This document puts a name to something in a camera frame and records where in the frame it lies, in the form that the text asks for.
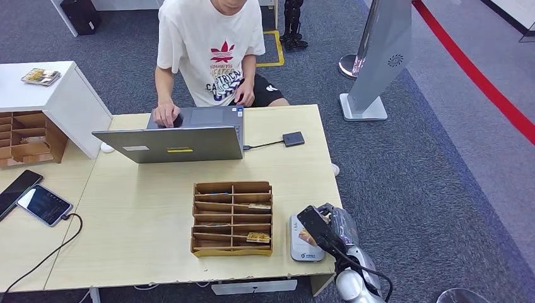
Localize grey kiosk stand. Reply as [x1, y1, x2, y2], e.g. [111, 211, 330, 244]
[339, 0, 414, 122]

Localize black square usb hub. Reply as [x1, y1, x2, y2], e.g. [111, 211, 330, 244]
[282, 131, 305, 148]

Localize dark round stool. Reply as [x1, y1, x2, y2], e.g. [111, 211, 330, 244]
[435, 287, 494, 303]

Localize white furniture leg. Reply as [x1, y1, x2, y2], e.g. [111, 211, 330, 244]
[50, 0, 79, 38]

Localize black hub cable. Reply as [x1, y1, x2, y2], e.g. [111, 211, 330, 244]
[242, 140, 285, 150]

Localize white cabinet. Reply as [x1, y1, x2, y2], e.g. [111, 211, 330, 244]
[0, 61, 113, 160]

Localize person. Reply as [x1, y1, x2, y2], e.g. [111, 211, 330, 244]
[151, 0, 290, 129]

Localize black robot legs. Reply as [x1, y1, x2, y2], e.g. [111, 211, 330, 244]
[279, 0, 309, 50]

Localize gold ID card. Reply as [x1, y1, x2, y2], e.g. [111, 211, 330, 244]
[298, 229, 319, 248]

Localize black phone with dark screen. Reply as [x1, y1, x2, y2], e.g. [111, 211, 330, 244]
[0, 169, 44, 221]

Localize chrome stanchion base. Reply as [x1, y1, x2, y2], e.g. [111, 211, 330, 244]
[338, 53, 365, 80]

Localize black case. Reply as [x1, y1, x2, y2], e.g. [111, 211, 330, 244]
[59, 0, 102, 37]

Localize wooden pigeonhole organiser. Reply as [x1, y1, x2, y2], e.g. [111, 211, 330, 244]
[0, 110, 69, 169]

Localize grey laptop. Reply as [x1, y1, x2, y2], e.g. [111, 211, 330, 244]
[91, 105, 245, 164]

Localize phone with lit screen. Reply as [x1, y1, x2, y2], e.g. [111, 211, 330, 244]
[16, 184, 74, 228]

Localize black charging cable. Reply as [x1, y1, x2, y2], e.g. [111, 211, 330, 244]
[0, 213, 83, 294]

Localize stack of gold cards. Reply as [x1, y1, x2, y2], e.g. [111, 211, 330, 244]
[20, 68, 62, 87]

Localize wooden card organiser box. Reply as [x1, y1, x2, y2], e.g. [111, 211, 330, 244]
[190, 181, 274, 258]

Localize person's right hand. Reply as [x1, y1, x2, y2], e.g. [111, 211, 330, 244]
[152, 102, 182, 129]

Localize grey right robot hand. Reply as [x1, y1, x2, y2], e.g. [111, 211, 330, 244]
[315, 203, 360, 252]

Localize white card reader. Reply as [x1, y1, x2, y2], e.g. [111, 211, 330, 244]
[289, 213, 326, 263]

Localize grey under-desk tray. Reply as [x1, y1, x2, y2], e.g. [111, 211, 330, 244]
[211, 279, 298, 295]

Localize person's left hand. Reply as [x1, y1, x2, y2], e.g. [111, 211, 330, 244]
[233, 79, 256, 108]

